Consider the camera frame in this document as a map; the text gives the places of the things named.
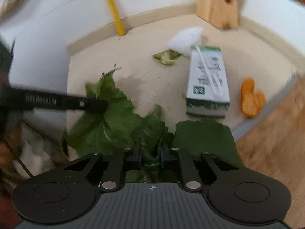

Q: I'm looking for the wooden knife block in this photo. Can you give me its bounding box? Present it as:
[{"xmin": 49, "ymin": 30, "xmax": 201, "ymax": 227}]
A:
[{"xmin": 195, "ymin": 0, "xmax": 239, "ymax": 30}]

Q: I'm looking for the green milk carton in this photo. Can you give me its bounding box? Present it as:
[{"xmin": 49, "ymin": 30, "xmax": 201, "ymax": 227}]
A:
[{"xmin": 186, "ymin": 46, "xmax": 231, "ymax": 117}]

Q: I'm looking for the large green lettuce leaf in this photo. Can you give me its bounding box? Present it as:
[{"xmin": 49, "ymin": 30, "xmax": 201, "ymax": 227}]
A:
[{"xmin": 64, "ymin": 70, "xmax": 173, "ymax": 182}]

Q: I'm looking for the orange peel piece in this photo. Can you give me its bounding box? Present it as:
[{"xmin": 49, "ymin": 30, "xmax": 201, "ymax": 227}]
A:
[{"xmin": 240, "ymin": 78, "xmax": 266, "ymax": 118}]

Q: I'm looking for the small wilted leaf scrap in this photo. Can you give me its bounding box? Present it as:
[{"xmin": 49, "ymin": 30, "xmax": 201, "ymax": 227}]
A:
[{"xmin": 153, "ymin": 50, "xmax": 181, "ymax": 66}]

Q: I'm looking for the wooden cutting board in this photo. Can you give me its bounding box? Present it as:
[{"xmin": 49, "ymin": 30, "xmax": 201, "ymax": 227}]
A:
[{"xmin": 236, "ymin": 77, "xmax": 304, "ymax": 228}]

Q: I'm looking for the large dark cabbage leaf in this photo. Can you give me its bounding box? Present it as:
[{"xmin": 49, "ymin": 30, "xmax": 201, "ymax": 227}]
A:
[{"xmin": 172, "ymin": 119, "xmax": 242, "ymax": 165}]

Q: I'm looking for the bag of dried noodles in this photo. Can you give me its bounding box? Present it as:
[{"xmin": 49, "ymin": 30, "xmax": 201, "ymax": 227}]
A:
[{"xmin": 1, "ymin": 0, "xmax": 26, "ymax": 20}]

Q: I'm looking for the yellow gas pipe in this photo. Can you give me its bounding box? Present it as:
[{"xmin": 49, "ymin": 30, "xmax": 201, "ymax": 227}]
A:
[{"xmin": 106, "ymin": 0, "xmax": 126, "ymax": 36}]

